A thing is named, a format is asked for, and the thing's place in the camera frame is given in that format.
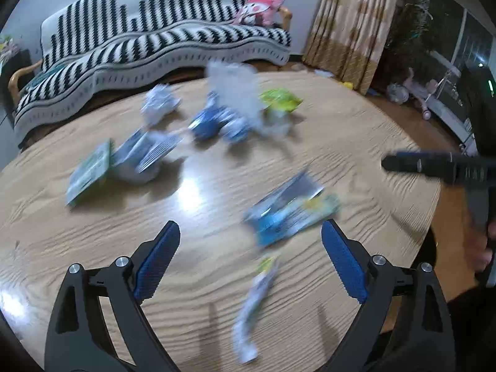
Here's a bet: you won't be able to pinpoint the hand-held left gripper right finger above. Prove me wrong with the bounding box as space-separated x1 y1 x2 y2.
321 219 454 372

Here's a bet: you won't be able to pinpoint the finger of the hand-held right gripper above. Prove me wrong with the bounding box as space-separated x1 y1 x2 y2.
382 150 456 184

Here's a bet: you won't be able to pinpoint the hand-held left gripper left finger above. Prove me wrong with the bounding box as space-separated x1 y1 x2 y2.
44 221 181 372

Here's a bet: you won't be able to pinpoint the blue snack packet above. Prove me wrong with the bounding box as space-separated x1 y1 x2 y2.
244 194 342 248

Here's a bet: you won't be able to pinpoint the person's right hand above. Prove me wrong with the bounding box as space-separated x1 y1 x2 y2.
468 216 496 272

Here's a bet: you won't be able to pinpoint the white strip wrapper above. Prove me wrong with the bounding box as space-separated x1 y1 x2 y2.
232 254 281 365

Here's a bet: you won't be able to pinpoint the large window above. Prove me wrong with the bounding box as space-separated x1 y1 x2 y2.
424 0 496 146

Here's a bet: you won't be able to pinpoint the silver blue wrapper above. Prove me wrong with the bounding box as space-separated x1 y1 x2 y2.
110 129 184 184

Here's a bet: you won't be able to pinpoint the green box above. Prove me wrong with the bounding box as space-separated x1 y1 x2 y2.
65 139 114 207

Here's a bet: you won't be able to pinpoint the leafy house plants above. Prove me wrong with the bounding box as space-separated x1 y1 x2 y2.
387 0 436 60

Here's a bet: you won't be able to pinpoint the blue crumpled wrapper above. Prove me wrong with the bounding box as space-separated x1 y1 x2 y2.
188 93 225 140

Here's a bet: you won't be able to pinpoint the green yellow wrapper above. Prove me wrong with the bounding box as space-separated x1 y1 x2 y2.
259 88 303 114

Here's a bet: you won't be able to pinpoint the beige checked curtain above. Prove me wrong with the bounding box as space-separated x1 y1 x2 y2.
302 0 401 94

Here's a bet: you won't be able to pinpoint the crumpled white paper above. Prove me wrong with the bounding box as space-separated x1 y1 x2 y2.
140 84 182 126

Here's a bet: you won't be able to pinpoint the clear plastic bag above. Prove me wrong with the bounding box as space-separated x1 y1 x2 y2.
205 61 265 129

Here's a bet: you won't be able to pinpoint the pink cartoon cushion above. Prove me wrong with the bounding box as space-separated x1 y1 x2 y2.
234 0 286 29

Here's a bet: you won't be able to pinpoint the dark side table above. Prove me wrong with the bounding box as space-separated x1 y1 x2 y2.
0 48 32 99

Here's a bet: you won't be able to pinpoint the pile of small toys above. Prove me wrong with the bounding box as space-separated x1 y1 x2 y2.
0 34 21 58

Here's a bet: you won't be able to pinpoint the wooden frame sofa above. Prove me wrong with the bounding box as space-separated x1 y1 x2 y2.
8 0 294 152

